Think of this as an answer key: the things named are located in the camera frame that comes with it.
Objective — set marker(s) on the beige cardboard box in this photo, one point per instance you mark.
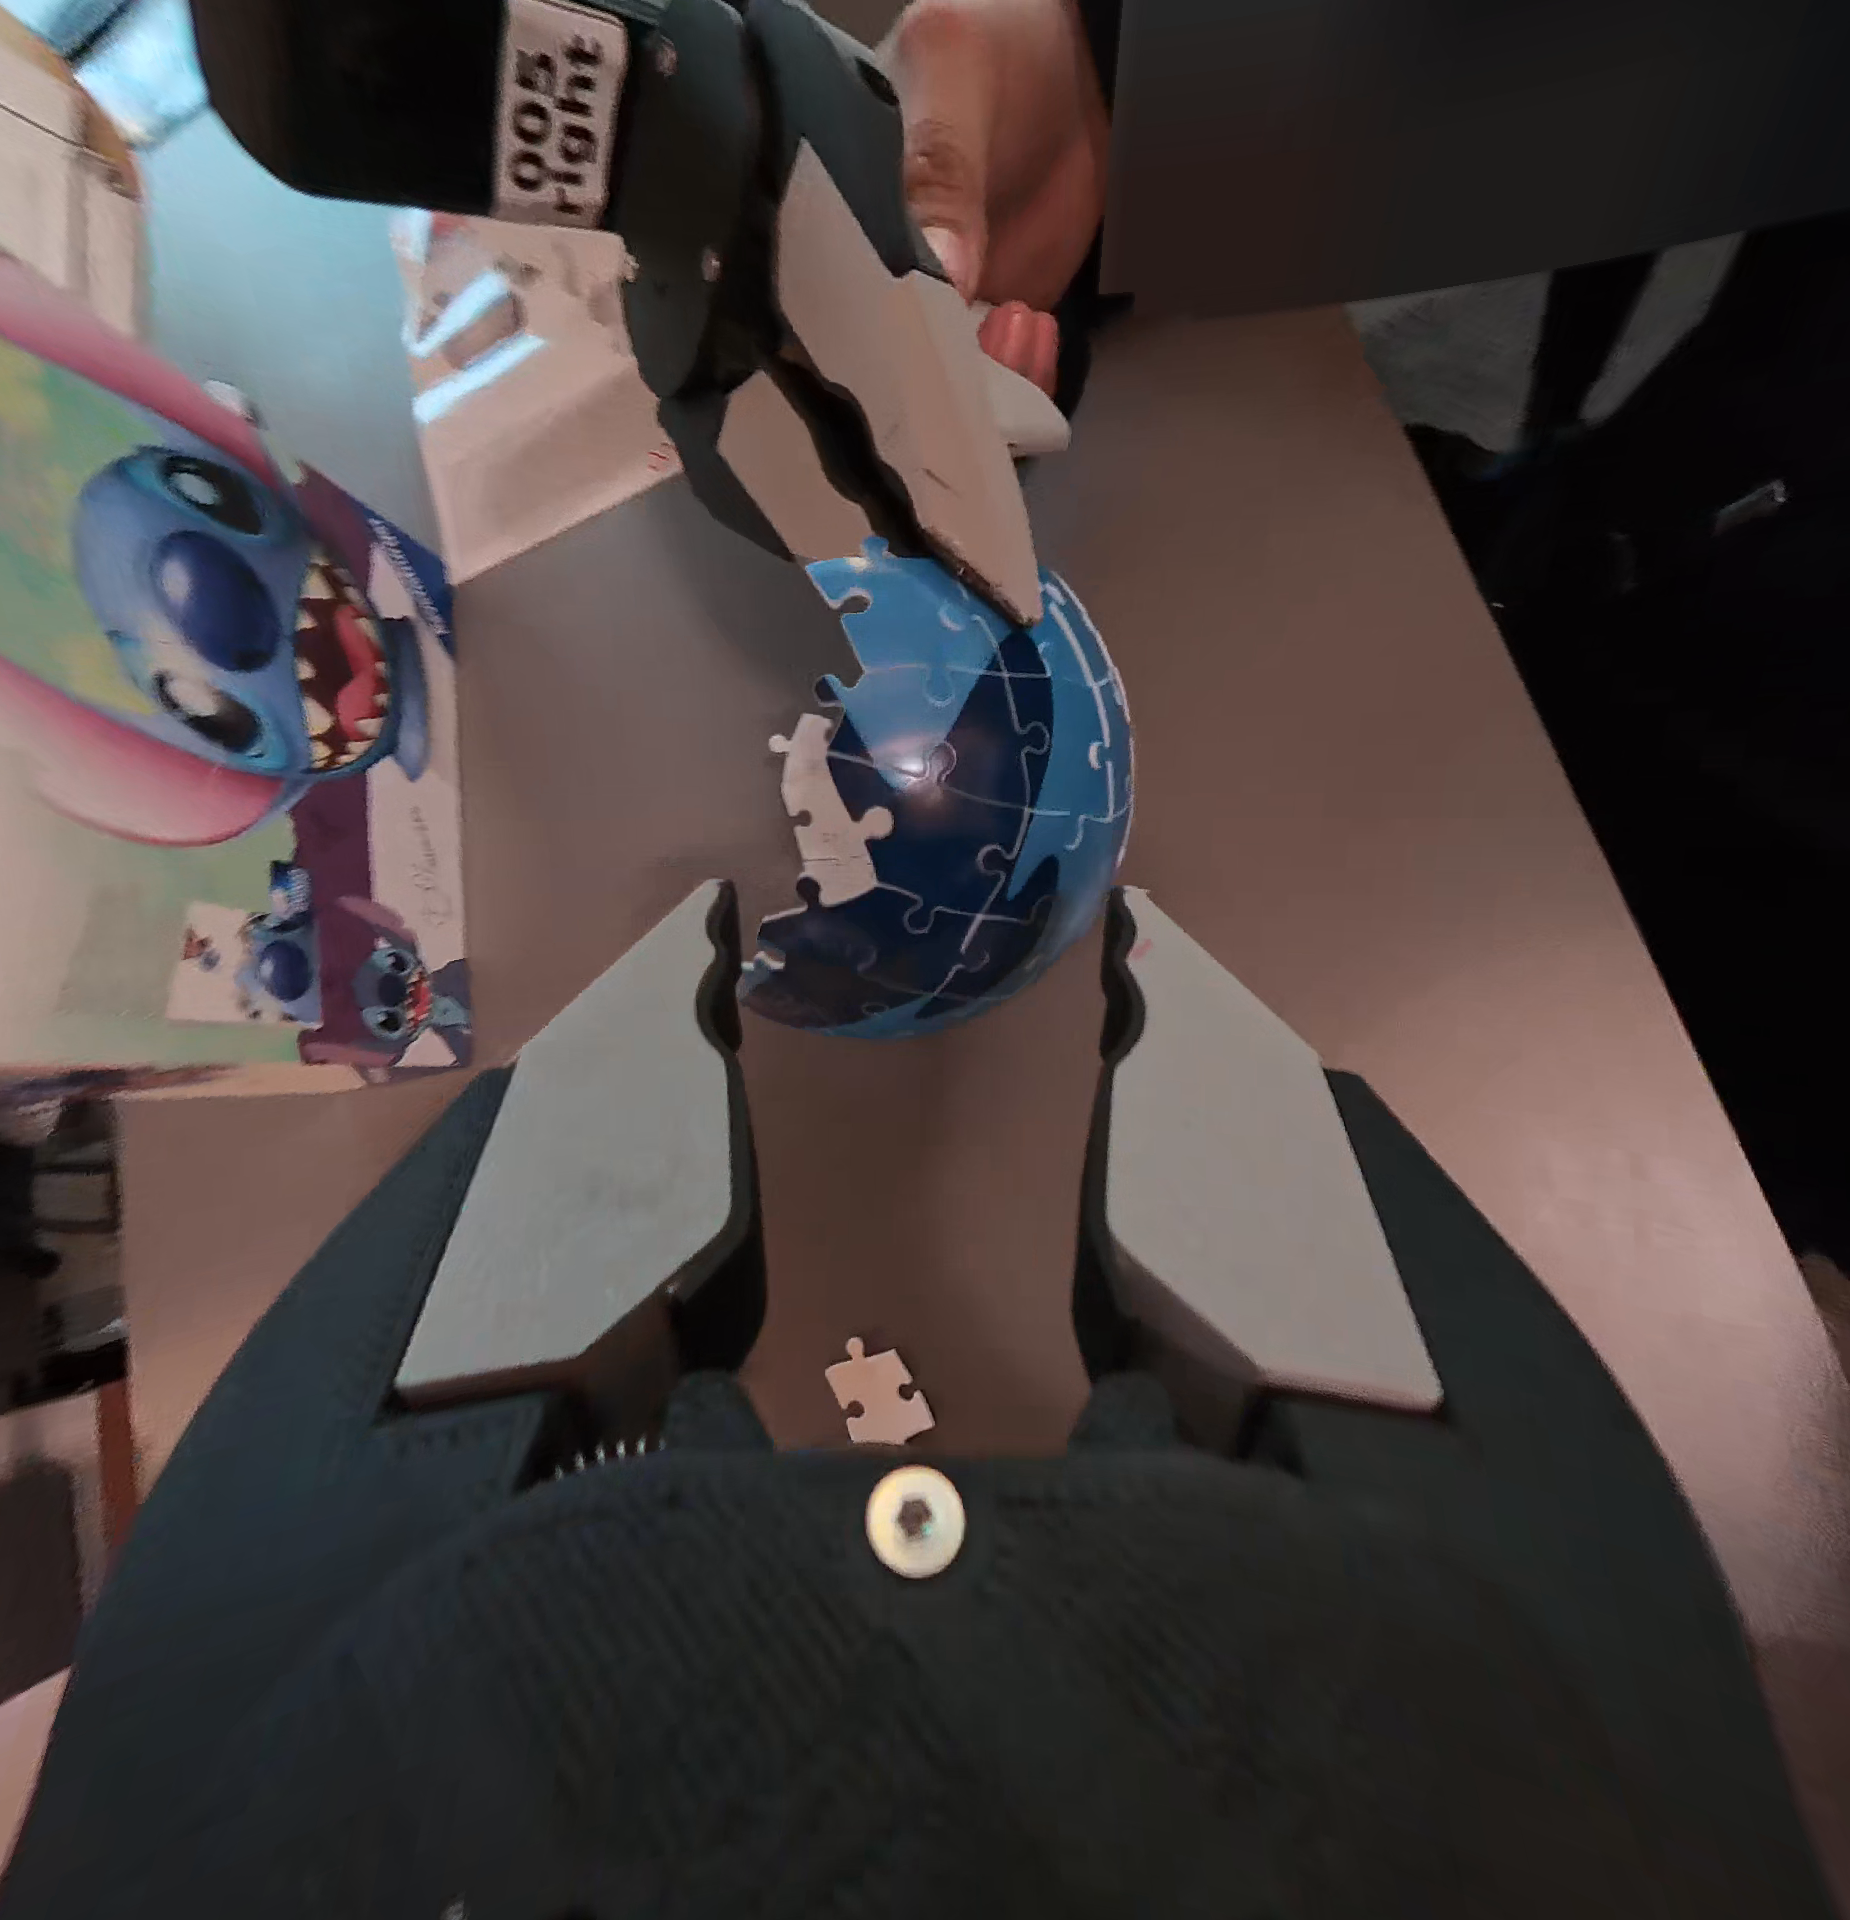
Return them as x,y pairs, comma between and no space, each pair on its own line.
40,150

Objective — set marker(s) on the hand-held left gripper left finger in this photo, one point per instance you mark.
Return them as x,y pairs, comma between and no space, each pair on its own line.
580,1202

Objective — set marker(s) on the cartoon puzzle box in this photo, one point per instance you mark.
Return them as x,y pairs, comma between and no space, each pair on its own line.
190,674

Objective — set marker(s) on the white cardboard box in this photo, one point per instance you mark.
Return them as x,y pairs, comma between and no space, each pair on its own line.
550,418

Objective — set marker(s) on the white loose puzzle piece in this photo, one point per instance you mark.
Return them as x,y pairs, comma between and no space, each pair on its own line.
880,1396

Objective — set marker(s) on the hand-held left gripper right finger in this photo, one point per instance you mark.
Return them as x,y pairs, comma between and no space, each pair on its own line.
1256,1202

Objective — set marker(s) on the blue and white puzzle ball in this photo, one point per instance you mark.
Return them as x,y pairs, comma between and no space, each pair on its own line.
955,779

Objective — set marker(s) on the person's right hand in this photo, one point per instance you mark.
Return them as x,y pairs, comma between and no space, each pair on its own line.
1015,135

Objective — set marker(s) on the person's right forearm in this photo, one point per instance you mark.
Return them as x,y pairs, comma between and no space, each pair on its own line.
1464,135

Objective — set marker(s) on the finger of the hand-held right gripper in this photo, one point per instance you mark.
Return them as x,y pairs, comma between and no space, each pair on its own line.
925,418

